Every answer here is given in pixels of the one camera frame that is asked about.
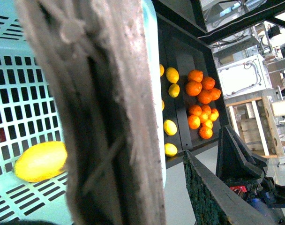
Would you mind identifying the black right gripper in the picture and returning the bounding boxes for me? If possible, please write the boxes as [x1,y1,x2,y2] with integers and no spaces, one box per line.
[216,125,268,180]

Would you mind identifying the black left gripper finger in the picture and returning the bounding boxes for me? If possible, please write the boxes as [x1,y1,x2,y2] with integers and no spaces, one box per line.
[183,151,275,225]

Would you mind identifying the yellow lemon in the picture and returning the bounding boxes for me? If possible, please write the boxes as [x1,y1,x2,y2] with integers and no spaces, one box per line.
[163,120,177,136]
[168,83,180,98]
[165,67,180,84]
[14,141,68,182]
[165,143,178,157]

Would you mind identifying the light teal plastic basket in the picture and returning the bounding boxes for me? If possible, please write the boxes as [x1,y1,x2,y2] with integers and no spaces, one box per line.
[0,0,166,225]

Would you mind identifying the yellow lemon bottom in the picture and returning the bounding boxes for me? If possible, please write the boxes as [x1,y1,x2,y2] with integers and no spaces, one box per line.
[165,143,178,157]

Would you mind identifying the small orange bottom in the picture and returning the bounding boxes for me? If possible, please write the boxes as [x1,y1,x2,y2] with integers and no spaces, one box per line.
[199,126,213,139]

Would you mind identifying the small orange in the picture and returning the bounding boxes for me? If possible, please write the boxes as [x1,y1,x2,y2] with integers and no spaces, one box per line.
[187,115,201,129]
[199,126,213,139]
[208,108,219,122]
[188,105,202,117]

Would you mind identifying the small orange right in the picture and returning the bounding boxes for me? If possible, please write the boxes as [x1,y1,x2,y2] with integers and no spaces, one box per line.
[208,108,219,122]

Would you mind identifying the small orange lower left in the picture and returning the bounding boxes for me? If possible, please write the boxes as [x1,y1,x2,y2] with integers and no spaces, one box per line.
[187,115,201,129]

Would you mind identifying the dark wooden display shelf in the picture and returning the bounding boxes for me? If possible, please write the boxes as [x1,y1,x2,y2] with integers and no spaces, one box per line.
[152,0,285,168]

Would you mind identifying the small orange upper left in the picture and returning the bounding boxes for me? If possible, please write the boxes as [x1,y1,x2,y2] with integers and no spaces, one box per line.
[188,105,202,117]

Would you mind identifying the large orange far right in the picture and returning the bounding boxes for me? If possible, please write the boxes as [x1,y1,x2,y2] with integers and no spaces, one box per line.
[209,88,221,101]

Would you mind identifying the large orange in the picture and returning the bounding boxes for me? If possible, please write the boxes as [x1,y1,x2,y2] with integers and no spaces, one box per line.
[209,88,221,101]
[187,69,203,83]
[185,80,203,97]
[197,90,212,104]
[201,76,216,90]

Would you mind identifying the large orange lower middle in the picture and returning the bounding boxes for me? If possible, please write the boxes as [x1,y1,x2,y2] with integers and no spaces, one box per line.
[197,90,212,104]

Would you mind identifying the large orange left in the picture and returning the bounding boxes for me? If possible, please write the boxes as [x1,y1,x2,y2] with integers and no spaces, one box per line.
[185,80,203,97]

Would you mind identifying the white appliance back panel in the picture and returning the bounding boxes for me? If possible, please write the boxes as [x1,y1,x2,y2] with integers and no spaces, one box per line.
[217,54,272,99]

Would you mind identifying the large orange top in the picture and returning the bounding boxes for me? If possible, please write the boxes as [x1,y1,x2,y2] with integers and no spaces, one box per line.
[187,69,203,83]

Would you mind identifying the wooden crate frame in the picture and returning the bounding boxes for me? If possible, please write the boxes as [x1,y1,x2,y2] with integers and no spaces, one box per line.
[226,96,285,158]

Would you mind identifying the grey basket handle strap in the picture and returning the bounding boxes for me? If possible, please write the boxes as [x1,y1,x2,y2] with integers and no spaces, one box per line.
[13,0,168,225]

